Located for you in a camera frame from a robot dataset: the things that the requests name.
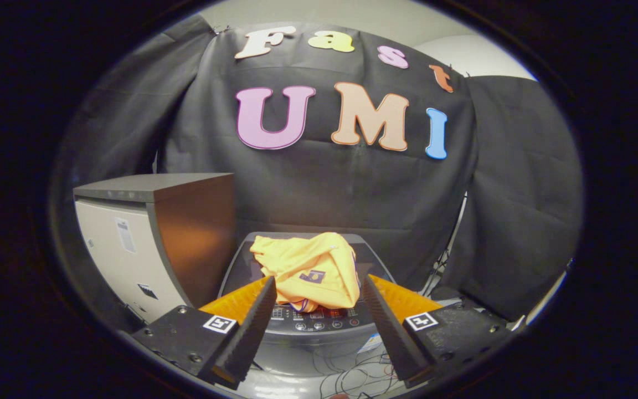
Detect black floor cables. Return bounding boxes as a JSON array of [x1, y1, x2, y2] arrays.
[[313, 344, 408, 399]]

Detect black backdrop cloth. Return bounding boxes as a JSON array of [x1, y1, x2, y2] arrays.
[[53, 14, 584, 322]]

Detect grey washing machine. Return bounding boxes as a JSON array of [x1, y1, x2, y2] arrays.
[[225, 296, 394, 382]]

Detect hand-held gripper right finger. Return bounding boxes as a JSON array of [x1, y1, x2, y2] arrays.
[[362, 274, 511, 387]]

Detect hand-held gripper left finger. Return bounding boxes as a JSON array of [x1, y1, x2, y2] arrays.
[[132, 277, 277, 390]]

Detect dark cabinet with white door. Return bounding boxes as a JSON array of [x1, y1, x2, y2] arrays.
[[73, 172, 236, 325]]

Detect orange polo shirt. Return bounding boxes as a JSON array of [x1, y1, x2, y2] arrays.
[[250, 232, 361, 312]]

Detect thin black stand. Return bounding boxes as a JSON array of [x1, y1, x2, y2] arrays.
[[419, 191, 469, 297]]

